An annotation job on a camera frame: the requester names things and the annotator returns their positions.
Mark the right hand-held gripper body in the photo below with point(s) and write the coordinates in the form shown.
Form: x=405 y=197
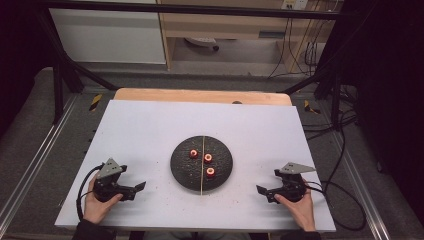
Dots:
x=291 y=188

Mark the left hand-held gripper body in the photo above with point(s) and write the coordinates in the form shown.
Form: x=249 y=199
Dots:
x=108 y=188

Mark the round black plate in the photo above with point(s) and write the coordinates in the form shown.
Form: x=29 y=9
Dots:
x=186 y=173

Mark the thin wooden skewer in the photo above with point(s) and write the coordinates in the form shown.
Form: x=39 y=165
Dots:
x=202 y=183

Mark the person's left hand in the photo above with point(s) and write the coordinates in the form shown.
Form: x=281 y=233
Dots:
x=96 y=210

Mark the person's right hand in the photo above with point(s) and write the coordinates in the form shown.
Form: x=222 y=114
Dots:
x=301 y=211

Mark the white table board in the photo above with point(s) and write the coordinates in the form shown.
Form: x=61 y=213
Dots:
x=140 y=133

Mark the yellow black tape strip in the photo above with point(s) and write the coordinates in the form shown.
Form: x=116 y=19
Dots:
x=310 y=107
x=95 y=102

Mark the wooden table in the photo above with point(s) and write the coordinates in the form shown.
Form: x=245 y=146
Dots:
x=186 y=96

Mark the white cabinet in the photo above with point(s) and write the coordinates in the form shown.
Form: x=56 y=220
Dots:
x=106 y=36

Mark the grey chair base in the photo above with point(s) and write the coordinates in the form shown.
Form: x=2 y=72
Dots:
x=201 y=41

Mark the wooden shelf unit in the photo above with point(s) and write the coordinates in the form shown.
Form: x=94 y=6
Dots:
x=230 y=28

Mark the white power socket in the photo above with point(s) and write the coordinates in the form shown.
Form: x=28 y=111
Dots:
x=295 y=4

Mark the aluminium floor rail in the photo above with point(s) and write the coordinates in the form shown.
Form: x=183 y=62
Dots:
x=360 y=180
x=43 y=146

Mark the black metal frame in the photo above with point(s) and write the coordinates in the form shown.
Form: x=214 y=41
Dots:
x=60 y=83

